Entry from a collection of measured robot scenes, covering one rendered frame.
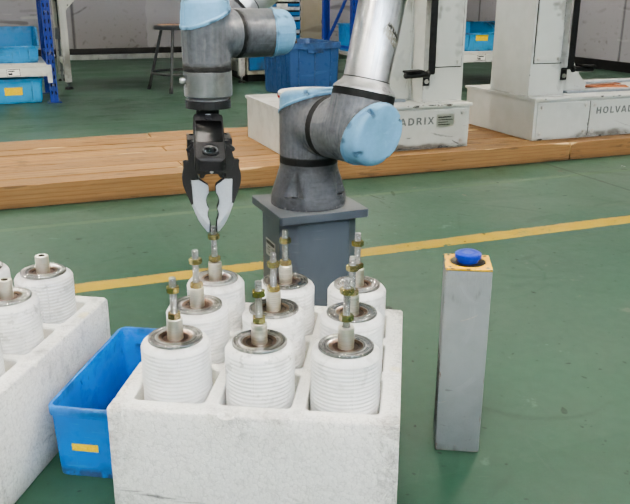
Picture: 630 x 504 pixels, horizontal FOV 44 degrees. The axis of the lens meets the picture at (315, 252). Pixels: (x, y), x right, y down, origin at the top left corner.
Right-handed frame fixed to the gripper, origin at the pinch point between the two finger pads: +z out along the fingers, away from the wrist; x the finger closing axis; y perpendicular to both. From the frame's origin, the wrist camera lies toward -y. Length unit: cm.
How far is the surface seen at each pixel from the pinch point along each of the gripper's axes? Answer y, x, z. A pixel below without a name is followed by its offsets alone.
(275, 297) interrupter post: -15.2, -8.0, 7.2
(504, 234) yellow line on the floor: 92, -93, 34
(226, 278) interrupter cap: 0.1, -1.9, 9.4
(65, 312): 5.8, 25.2, 15.9
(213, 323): -14.8, 1.3, 10.9
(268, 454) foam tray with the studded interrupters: -33.4, -4.4, 22.1
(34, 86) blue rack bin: 420, 91, 24
